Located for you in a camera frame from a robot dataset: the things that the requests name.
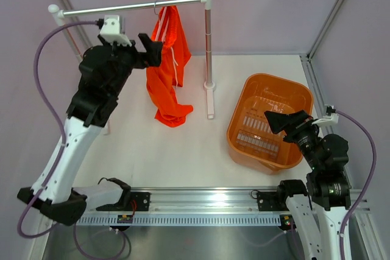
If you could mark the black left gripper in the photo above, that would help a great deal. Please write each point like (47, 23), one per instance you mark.
(151, 57)

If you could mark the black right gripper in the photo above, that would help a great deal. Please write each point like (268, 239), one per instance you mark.
(280, 121)

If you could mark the orange shorts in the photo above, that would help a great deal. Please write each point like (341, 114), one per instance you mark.
(163, 81)

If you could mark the pink clothes hanger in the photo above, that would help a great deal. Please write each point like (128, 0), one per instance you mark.
(162, 25)

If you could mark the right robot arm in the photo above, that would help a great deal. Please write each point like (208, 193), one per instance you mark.
(321, 206)

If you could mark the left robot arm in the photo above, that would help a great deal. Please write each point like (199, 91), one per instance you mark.
(59, 175)

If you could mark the orange plastic laundry basket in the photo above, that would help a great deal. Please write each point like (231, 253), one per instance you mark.
(249, 137)

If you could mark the white metal clothes rack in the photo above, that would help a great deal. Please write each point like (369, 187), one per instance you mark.
(105, 68)

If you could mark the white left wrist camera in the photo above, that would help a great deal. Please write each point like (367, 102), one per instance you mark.
(112, 31)

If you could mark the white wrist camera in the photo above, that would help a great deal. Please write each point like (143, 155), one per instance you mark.
(112, 31)
(330, 118)

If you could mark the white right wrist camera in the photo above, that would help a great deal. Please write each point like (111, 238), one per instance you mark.
(330, 118)

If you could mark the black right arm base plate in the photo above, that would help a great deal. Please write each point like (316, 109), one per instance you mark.
(266, 201)

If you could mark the aluminium mounting rail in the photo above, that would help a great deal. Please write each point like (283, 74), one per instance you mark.
(201, 200)

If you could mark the white slotted cable duct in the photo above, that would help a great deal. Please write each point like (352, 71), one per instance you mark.
(180, 220)

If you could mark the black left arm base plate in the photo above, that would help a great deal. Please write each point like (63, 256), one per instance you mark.
(140, 201)

